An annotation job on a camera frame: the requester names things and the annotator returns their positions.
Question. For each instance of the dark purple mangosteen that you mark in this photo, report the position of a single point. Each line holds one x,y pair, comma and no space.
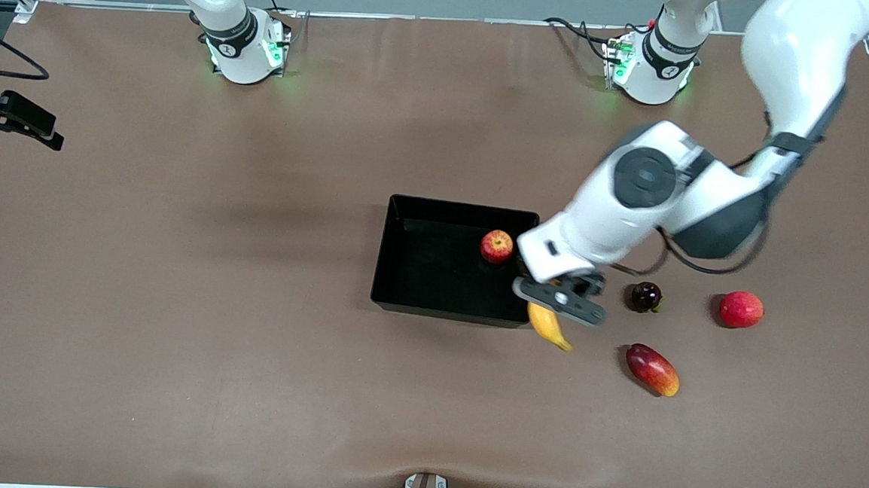
646,296

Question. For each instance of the round red peach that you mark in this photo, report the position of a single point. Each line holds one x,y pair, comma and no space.
741,309

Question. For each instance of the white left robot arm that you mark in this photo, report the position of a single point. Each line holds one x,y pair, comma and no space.
793,62

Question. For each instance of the red yellow mango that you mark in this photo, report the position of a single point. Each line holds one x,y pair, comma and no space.
652,369

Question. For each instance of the brown table cover mat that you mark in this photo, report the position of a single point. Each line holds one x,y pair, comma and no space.
245,376

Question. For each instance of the small red yellow apple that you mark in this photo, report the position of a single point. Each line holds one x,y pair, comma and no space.
496,246

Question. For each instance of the yellow banana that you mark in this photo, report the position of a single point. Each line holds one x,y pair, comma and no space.
546,326

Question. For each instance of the black plastic box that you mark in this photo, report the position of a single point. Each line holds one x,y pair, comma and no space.
433,274

